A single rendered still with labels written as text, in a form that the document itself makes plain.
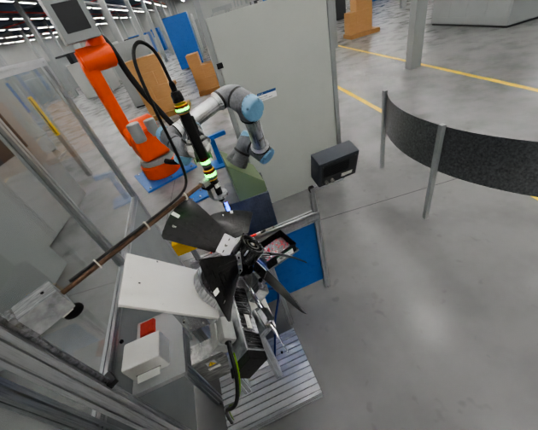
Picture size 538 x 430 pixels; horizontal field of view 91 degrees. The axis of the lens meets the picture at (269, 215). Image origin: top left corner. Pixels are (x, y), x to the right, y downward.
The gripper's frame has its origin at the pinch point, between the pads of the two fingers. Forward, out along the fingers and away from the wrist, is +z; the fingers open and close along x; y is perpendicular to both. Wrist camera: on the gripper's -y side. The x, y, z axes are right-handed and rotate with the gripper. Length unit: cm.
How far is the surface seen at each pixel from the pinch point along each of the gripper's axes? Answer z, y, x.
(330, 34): -180, 5, -152
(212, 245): 4.7, 37.3, 10.6
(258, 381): 12, 158, 25
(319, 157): -37, 42, -61
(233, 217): -21, 47, -2
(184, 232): 1.5, 28.3, 18.3
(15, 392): 39, 31, 71
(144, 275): 8, 36, 38
